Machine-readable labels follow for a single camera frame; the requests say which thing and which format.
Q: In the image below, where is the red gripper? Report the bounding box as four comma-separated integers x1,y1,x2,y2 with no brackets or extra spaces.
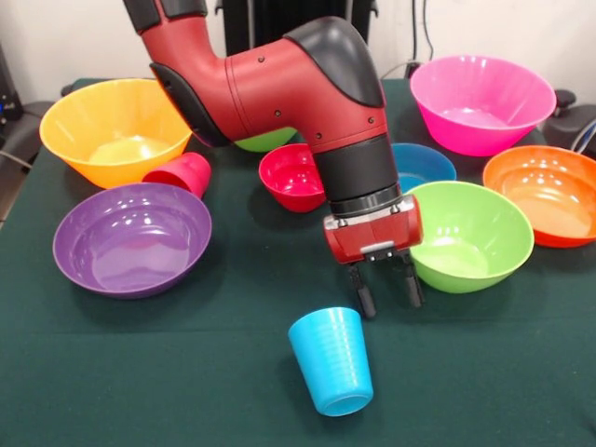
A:
322,194,427,320

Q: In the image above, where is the blue cup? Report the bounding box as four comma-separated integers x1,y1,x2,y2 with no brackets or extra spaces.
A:
287,306,375,418

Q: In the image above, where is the pink bowl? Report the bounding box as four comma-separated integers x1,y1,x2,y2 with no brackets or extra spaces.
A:
409,54,558,158

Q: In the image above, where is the red cup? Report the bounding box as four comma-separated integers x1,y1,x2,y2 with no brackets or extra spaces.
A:
142,152,213,200

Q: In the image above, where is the green bowl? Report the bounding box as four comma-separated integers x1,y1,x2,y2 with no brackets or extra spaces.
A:
232,126,299,154
408,181,535,295

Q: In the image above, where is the blue bowl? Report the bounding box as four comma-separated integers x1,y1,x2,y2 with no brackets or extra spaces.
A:
390,142,458,196

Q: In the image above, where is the red bowl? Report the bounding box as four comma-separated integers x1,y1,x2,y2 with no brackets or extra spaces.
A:
258,142,328,214

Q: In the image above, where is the orange bowl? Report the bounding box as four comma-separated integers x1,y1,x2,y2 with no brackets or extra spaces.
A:
481,144,596,250

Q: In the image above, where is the dark green tablecloth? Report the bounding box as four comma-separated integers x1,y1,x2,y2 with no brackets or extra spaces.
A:
0,77,596,447

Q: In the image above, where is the black office chair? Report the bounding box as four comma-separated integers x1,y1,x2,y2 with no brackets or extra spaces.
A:
544,88,596,157
0,100,57,169

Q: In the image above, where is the purple bowl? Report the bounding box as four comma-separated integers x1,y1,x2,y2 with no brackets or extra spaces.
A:
52,182,213,300

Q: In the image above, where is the yellow bowl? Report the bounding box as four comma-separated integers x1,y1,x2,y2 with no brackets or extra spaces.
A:
38,77,195,190

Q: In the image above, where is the black computer box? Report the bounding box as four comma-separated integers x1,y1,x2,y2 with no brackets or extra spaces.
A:
0,44,24,125

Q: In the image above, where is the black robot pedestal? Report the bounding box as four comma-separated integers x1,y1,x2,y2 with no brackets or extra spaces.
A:
214,0,379,60

